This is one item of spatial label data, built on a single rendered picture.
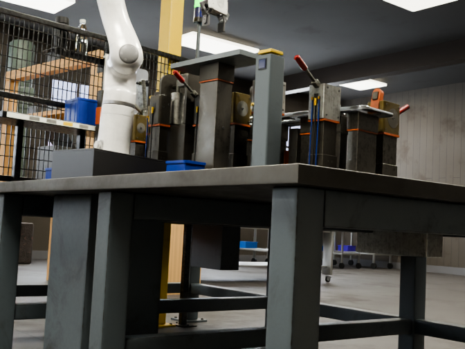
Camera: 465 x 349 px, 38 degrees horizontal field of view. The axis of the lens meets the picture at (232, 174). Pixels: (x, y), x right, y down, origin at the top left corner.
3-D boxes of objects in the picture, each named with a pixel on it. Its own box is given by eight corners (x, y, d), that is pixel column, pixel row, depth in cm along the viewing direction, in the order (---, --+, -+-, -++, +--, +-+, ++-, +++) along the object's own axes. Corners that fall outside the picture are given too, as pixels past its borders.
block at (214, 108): (228, 190, 240) (234, 65, 244) (212, 189, 235) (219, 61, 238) (209, 190, 248) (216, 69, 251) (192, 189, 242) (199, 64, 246)
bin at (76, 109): (132, 131, 344) (133, 106, 345) (76, 123, 326) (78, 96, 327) (116, 134, 357) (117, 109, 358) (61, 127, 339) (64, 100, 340)
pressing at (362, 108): (401, 117, 240) (401, 113, 241) (364, 107, 225) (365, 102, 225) (160, 140, 340) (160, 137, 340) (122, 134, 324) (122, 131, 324)
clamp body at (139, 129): (144, 195, 303) (149, 116, 306) (126, 193, 296) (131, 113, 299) (135, 195, 308) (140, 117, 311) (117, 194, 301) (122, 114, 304)
